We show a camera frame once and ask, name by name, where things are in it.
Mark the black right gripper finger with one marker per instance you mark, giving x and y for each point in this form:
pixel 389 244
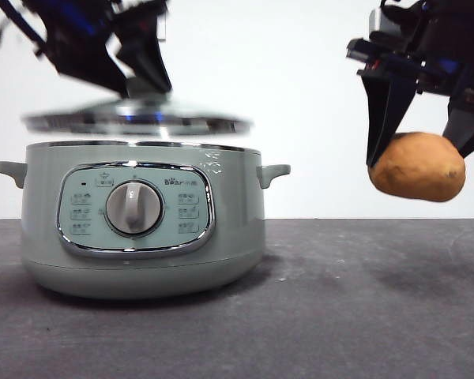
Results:
pixel 468 122
pixel 383 110

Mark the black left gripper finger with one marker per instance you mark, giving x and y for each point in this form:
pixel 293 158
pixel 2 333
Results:
pixel 148 51
pixel 91 63

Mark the glass lid with green knob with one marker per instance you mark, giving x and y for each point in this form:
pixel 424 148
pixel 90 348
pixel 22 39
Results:
pixel 102 118

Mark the brown potato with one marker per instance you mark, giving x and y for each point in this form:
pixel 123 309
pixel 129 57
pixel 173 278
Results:
pixel 414 173

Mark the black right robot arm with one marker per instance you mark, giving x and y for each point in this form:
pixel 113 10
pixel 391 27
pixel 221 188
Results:
pixel 438 31

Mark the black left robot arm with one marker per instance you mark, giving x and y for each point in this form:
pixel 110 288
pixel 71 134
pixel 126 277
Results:
pixel 71 16

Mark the pale green electric cooking pot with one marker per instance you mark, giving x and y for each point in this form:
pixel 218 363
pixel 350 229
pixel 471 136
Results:
pixel 142 272

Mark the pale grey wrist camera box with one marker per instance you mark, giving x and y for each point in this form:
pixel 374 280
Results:
pixel 377 23

